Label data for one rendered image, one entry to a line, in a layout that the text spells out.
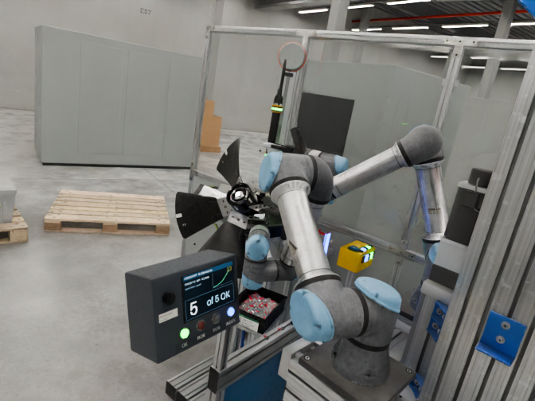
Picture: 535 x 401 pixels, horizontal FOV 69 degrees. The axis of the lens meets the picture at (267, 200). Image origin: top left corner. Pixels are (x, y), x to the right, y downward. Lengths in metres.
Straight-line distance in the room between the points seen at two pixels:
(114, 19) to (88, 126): 7.29
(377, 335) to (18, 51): 12.96
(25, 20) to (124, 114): 6.90
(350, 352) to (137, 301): 0.52
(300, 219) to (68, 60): 6.08
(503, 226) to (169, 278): 0.74
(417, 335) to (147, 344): 0.72
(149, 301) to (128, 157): 6.36
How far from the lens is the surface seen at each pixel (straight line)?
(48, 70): 6.81
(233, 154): 1.91
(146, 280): 0.89
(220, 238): 1.67
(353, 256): 1.74
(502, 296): 1.04
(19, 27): 13.45
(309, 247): 0.97
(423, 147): 1.35
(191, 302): 0.95
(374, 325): 0.97
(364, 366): 1.03
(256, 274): 1.32
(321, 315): 0.88
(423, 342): 1.21
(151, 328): 0.91
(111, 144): 7.07
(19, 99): 13.50
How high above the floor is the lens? 1.67
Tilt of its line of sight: 15 degrees down
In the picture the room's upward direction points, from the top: 10 degrees clockwise
